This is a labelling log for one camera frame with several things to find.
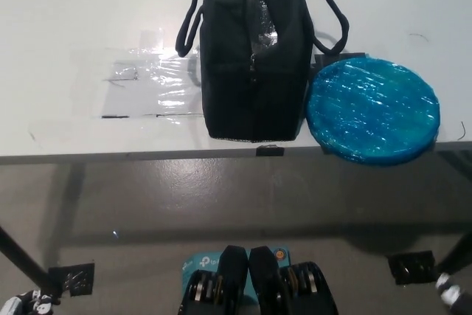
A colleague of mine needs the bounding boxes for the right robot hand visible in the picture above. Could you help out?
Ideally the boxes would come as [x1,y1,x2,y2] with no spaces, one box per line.
[434,272,472,315]

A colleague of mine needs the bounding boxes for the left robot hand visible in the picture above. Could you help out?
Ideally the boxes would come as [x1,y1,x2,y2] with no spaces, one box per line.
[0,288,62,315]

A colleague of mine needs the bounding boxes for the blue plastic-wrapped plate stack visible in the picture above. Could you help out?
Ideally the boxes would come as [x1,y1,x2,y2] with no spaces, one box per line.
[305,57,440,167]

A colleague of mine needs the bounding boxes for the black robot body blocks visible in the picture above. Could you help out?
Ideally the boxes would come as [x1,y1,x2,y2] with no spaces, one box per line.
[178,243,340,315]

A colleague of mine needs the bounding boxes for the black fabric tote bag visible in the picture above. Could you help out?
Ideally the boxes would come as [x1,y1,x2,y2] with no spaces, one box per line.
[175,0,350,145]

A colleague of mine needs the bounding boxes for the black table leg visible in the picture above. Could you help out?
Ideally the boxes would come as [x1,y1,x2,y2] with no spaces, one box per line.
[0,224,62,296]
[437,232,472,275]

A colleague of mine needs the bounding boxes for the black floor tape patch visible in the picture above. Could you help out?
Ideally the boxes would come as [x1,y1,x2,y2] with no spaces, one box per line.
[46,263,95,297]
[387,251,438,286]

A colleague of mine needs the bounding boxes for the teal tp-link box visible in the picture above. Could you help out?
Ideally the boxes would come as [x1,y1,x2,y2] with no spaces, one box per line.
[180,246,292,305]

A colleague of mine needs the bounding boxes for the small black tape strip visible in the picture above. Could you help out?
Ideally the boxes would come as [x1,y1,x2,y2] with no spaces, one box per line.
[255,143,286,157]

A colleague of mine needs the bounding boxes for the clear plastic sheet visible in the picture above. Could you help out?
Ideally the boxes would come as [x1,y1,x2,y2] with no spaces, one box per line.
[25,27,207,139]

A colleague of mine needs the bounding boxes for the large black tape patch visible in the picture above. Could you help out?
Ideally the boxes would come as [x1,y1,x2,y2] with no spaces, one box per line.
[312,51,366,69]

